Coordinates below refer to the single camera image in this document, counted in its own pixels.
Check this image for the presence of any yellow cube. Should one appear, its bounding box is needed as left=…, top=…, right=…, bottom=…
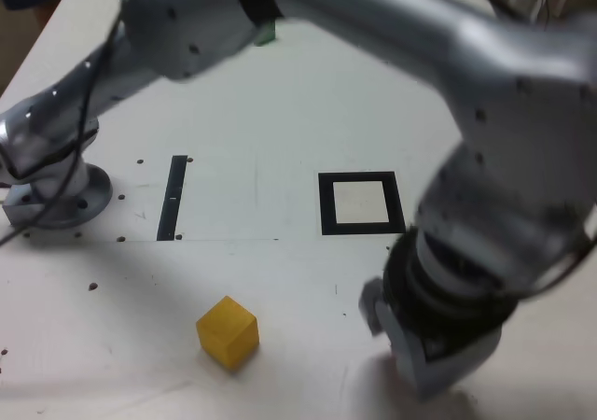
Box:
left=195, top=295, right=260, bottom=373

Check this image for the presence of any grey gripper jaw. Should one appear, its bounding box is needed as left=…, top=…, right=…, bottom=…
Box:
left=358, top=276, right=389, bottom=338
left=385, top=315, right=504, bottom=401

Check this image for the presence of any black tape square outline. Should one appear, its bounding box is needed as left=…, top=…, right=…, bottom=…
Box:
left=317, top=171, right=407, bottom=237

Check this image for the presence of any green cube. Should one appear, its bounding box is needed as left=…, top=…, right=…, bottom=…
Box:
left=254, top=18, right=277, bottom=47

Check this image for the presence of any black tape strip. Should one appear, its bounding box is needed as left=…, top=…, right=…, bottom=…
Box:
left=156, top=155, right=188, bottom=243

